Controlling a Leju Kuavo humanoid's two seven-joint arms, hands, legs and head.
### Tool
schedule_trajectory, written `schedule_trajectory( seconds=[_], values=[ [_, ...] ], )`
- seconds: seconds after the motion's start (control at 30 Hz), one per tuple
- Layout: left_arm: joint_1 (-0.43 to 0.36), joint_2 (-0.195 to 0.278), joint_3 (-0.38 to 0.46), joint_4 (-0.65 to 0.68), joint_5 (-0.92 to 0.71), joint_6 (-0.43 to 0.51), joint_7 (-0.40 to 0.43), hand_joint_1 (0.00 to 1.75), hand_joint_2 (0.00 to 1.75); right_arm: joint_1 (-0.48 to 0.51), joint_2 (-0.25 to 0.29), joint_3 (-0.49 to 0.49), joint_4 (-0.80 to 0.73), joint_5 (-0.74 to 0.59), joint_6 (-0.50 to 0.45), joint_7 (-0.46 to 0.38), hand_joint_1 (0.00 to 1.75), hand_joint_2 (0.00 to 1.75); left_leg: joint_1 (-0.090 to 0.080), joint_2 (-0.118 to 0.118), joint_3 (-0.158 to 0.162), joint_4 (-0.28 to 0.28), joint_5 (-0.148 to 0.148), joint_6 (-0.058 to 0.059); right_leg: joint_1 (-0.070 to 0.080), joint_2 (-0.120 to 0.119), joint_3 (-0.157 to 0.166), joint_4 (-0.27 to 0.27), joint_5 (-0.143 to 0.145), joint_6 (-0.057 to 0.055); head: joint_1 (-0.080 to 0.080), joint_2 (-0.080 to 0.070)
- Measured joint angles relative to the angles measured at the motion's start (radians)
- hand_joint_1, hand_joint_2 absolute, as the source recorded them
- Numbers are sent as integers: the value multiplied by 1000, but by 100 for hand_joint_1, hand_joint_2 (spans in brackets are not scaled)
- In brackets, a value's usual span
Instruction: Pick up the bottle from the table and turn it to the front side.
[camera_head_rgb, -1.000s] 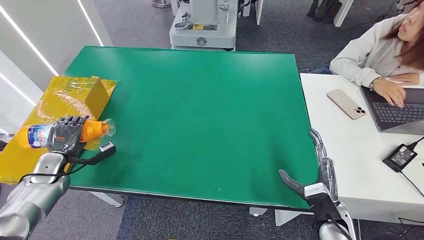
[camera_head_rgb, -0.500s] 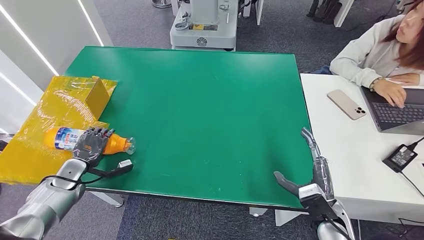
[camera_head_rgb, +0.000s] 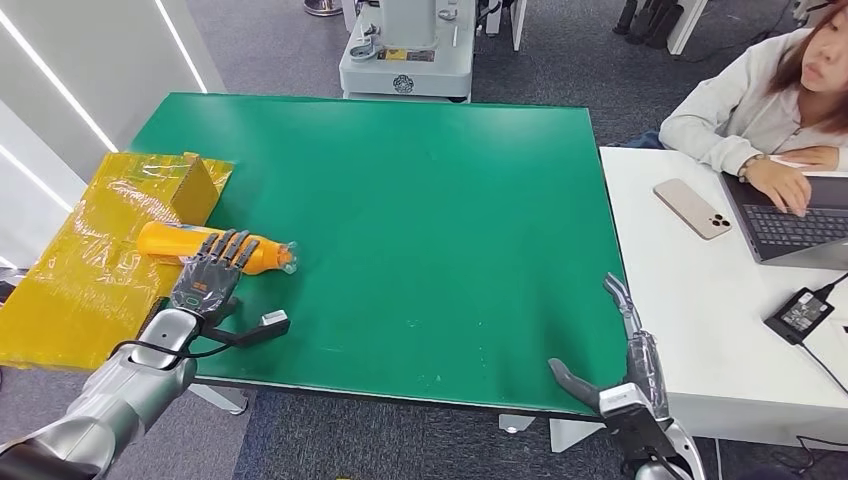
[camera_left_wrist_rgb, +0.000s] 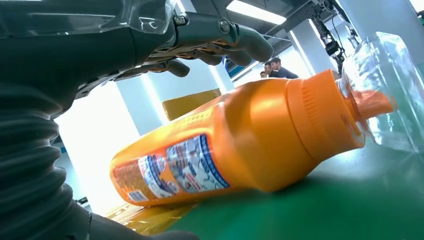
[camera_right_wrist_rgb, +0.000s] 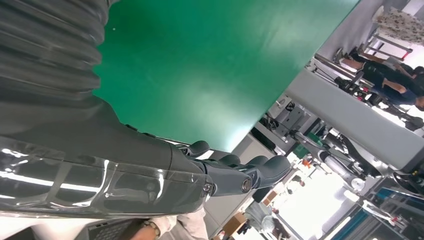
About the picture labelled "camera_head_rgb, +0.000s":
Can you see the black power adapter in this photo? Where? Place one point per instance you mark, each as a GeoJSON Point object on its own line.
{"type": "Point", "coordinates": [800, 315]}

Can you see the person's hand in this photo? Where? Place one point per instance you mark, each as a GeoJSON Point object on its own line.
{"type": "Point", "coordinates": [785, 185]}
{"type": "Point", "coordinates": [816, 158]}

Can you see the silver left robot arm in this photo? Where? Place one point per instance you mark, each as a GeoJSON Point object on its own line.
{"type": "Point", "coordinates": [112, 397]}

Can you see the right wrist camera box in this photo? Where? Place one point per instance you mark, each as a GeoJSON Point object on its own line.
{"type": "Point", "coordinates": [632, 424]}

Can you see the white furniture panel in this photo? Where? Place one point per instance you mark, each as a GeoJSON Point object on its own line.
{"type": "Point", "coordinates": [687, 23]}

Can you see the orange plastic bottle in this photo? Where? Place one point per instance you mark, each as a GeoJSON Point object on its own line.
{"type": "Point", "coordinates": [166, 240]}

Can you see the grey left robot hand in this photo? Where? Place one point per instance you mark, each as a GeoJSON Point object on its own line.
{"type": "Point", "coordinates": [202, 285]}

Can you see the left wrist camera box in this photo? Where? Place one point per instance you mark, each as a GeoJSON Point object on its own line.
{"type": "Point", "coordinates": [265, 326]}

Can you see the green table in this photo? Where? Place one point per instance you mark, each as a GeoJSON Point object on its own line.
{"type": "Point", "coordinates": [411, 232]}

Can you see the person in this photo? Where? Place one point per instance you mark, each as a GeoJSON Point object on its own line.
{"type": "Point", "coordinates": [735, 112]}

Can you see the person's left hand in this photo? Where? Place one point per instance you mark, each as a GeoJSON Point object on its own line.
{"type": "Point", "coordinates": [816, 158]}

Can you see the beige smartphone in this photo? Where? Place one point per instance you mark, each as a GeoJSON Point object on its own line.
{"type": "Point", "coordinates": [691, 208]}

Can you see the white slanted board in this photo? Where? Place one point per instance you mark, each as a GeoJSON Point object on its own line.
{"type": "Point", "coordinates": [518, 20]}

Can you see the yellow taped cardboard box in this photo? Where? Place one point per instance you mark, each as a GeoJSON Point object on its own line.
{"type": "Point", "coordinates": [93, 285]}

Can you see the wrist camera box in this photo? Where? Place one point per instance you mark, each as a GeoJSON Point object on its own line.
{"type": "Point", "coordinates": [265, 326]}
{"type": "Point", "coordinates": [632, 424]}

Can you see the white machine base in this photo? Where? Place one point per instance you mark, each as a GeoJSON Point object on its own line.
{"type": "Point", "coordinates": [411, 66]}

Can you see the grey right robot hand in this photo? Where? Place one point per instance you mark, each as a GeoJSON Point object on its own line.
{"type": "Point", "coordinates": [646, 364]}

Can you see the grey laptop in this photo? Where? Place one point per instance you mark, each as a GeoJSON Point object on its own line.
{"type": "Point", "coordinates": [795, 228]}

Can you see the person's right hand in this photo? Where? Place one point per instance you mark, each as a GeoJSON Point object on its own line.
{"type": "Point", "coordinates": [785, 185]}

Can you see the white desk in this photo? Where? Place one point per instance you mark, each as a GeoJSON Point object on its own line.
{"type": "Point", "coordinates": [702, 318]}

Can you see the metal chair base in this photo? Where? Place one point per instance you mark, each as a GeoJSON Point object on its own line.
{"type": "Point", "coordinates": [322, 6]}

